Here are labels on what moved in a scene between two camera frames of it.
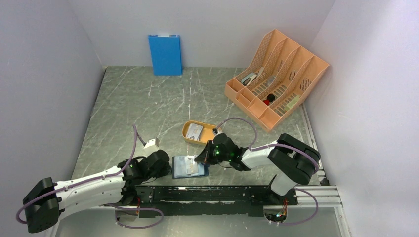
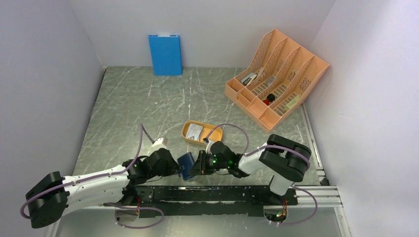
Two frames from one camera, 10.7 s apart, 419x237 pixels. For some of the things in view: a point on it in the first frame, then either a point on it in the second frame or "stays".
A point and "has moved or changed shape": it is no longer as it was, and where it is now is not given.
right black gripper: x=205 y=155 to x=201 y=160
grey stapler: x=247 y=80 stays
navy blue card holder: x=179 y=168 has moved or changed shape
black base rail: x=235 y=200 stays
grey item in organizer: x=270 y=80 stays
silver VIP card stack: x=194 y=132 stays
